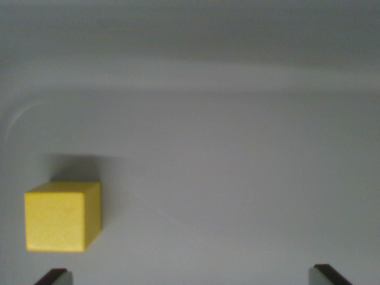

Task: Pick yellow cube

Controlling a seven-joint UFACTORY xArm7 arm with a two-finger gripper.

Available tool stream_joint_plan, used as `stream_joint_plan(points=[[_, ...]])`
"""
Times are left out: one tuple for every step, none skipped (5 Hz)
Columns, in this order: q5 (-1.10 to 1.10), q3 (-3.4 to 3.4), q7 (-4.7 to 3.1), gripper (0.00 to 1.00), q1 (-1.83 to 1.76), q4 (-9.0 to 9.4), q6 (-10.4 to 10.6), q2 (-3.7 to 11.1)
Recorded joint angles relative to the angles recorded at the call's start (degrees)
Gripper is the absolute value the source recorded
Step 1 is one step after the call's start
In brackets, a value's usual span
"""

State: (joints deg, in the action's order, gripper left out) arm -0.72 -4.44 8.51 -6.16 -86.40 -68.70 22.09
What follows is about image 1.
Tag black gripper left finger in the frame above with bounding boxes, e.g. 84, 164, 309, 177
34, 268, 74, 285

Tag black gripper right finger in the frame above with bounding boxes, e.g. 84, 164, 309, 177
308, 264, 354, 285

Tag yellow cube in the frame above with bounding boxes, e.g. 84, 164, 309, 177
24, 181, 103, 253

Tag white plastic bin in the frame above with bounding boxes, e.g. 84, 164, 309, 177
0, 0, 380, 285

